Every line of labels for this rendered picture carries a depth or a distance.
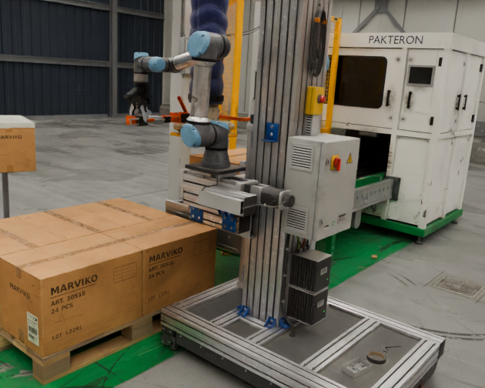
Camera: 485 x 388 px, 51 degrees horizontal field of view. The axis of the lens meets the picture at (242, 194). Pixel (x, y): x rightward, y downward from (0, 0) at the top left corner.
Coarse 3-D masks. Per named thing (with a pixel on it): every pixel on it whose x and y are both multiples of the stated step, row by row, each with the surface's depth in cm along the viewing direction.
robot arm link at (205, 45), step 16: (208, 32) 229; (192, 48) 229; (208, 48) 228; (224, 48) 235; (208, 64) 231; (208, 80) 235; (192, 96) 237; (208, 96) 238; (192, 112) 239; (208, 112) 242; (192, 128) 236; (208, 128) 241; (192, 144) 239; (208, 144) 246
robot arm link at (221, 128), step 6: (210, 120) 249; (216, 126) 248; (222, 126) 249; (228, 126) 252; (216, 132) 247; (222, 132) 250; (228, 132) 253; (216, 138) 247; (222, 138) 250; (228, 138) 255; (216, 144) 250; (222, 144) 251
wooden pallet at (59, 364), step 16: (144, 320) 285; (0, 336) 265; (96, 336) 260; (128, 336) 282; (144, 336) 287; (32, 352) 243; (64, 352) 246; (96, 352) 268; (112, 352) 271; (48, 368) 241; (64, 368) 248; (80, 368) 256
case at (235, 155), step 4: (240, 148) 387; (228, 152) 361; (232, 152) 363; (236, 152) 364; (240, 152) 365; (244, 152) 366; (192, 156) 340; (196, 156) 338; (200, 156) 338; (232, 156) 346; (236, 156) 347; (240, 156) 348; (244, 156) 349; (192, 160) 340; (196, 160) 338; (200, 160) 336; (232, 160) 330; (236, 160) 331; (240, 160) 332; (232, 164) 321; (236, 164) 320
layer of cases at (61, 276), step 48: (0, 240) 275; (48, 240) 279; (96, 240) 284; (144, 240) 289; (192, 240) 304; (0, 288) 257; (48, 288) 233; (96, 288) 254; (144, 288) 280; (192, 288) 312; (48, 336) 238
